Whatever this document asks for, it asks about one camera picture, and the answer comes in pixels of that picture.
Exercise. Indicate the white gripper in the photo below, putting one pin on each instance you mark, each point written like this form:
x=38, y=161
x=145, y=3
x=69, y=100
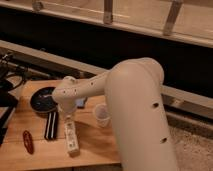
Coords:
x=68, y=114

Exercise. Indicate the white labelled plastic bottle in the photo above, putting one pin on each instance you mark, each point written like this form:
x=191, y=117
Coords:
x=71, y=138

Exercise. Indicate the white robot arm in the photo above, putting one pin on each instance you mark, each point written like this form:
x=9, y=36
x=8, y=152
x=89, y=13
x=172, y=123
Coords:
x=132, y=90

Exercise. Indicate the blue sponge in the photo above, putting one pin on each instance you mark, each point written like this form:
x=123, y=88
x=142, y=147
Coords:
x=81, y=103

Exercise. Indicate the black frying pan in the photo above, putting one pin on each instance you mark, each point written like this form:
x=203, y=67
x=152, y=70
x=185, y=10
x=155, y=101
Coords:
x=42, y=103

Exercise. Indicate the clear plastic cup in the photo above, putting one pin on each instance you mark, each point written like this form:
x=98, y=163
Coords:
x=101, y=115

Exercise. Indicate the black equipment with cables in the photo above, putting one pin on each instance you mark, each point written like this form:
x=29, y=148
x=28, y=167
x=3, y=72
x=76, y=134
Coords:
x=8, y=82

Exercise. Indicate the metal window frame rail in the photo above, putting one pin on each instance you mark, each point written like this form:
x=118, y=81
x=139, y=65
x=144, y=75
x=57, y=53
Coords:
x=189, y=21

